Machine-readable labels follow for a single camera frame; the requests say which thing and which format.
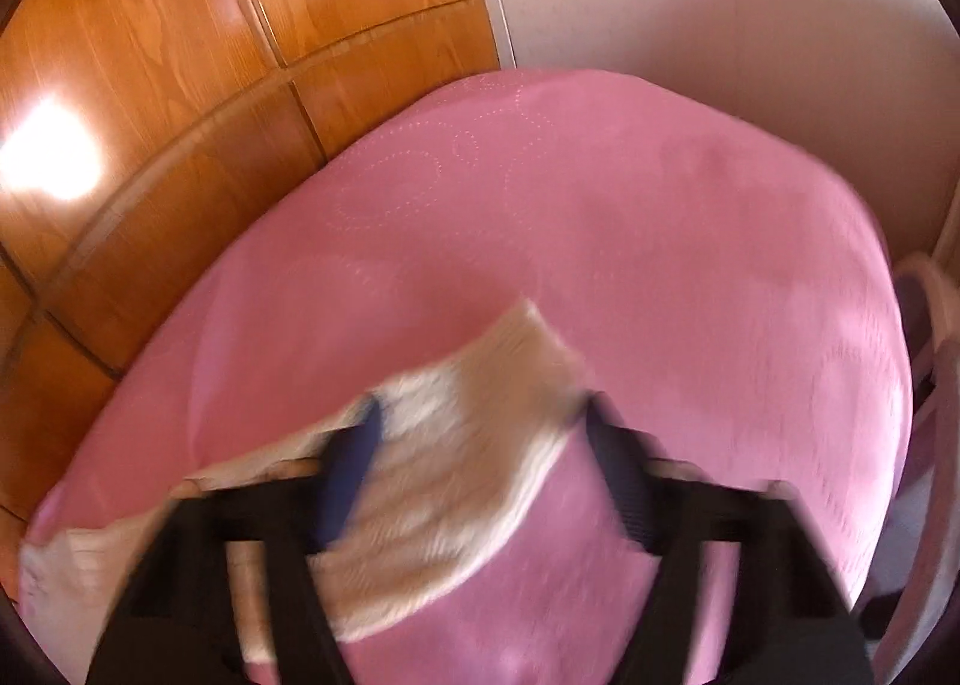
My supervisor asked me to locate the pink bed sheet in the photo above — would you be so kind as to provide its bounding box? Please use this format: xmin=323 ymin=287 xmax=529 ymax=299
xmin=22 ymin=71 xmax=917 ymax=685

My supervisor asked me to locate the cream knitted garment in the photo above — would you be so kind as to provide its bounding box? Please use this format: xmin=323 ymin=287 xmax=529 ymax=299
xmin=19 ymin=298 xmax=595 ymax=665

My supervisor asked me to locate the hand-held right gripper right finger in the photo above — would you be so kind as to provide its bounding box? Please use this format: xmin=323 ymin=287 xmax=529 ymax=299
xmin=583 ymin=391 xmax=875 ymax=685

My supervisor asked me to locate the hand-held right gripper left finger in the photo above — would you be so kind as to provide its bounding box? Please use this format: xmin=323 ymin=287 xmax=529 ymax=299
xmin=86 ymin=392 xmax=391 ymax=685

